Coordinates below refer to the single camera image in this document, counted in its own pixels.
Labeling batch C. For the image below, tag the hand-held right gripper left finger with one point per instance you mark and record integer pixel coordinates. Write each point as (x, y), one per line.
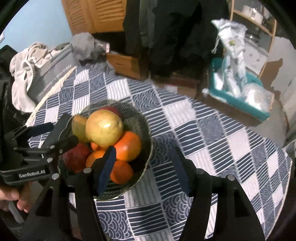
(106, 171)

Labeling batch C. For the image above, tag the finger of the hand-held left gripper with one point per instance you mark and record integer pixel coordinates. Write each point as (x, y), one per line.
(40, 129)
(60, 136)

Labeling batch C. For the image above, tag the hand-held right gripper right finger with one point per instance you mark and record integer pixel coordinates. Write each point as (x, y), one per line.
(182, 173)

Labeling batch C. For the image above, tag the red apple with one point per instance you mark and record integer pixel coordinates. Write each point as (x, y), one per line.
(76, 158)
(112, 111)

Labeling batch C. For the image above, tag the small orange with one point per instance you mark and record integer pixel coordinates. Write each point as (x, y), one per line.
(95, 146)

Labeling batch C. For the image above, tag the ribbed glass bowl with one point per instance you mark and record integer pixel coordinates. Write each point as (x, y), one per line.
(138, 127)

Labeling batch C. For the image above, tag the person's left hand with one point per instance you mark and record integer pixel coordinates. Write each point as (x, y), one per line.
(11, 197)

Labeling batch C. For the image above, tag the blue white patterned tablecloth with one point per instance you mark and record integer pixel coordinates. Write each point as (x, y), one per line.
(196, 139)

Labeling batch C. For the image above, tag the black case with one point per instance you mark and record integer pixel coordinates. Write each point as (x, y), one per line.
(5, 92)

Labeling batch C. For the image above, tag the grey tote bag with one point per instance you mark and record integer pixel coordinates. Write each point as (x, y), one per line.
(50, 74)

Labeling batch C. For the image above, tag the beige clothing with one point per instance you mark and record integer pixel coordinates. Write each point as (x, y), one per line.
(20, 76)

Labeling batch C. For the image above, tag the grey clothes pile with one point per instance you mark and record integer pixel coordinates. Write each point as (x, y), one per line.
(85, 46)

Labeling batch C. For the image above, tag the teal plastic crate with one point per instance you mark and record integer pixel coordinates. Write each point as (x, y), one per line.
(256, 113)

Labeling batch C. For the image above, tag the wooden drawer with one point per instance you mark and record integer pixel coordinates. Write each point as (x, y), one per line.
(124, 64)

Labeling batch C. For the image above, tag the clear plastic bag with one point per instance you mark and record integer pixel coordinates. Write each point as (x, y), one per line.
(257, 97)

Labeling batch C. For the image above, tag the white patterned bag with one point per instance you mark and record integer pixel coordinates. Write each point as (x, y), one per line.
(231, 58)

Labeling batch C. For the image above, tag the wooden louvered wardrobe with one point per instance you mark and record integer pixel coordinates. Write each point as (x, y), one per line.
(104, 16)

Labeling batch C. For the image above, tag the black coat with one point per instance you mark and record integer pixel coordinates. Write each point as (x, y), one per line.
(180, 34)

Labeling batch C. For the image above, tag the grey jacket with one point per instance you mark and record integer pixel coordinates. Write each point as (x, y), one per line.
(149, 27)

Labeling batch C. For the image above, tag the round metal tin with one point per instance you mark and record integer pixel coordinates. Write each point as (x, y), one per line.
(253, 37)

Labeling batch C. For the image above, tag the wooden shelf rack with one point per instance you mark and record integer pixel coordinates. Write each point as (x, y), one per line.
(271, 34)

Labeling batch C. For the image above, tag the white cooking pot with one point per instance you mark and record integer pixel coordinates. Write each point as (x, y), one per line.
(252, 12)

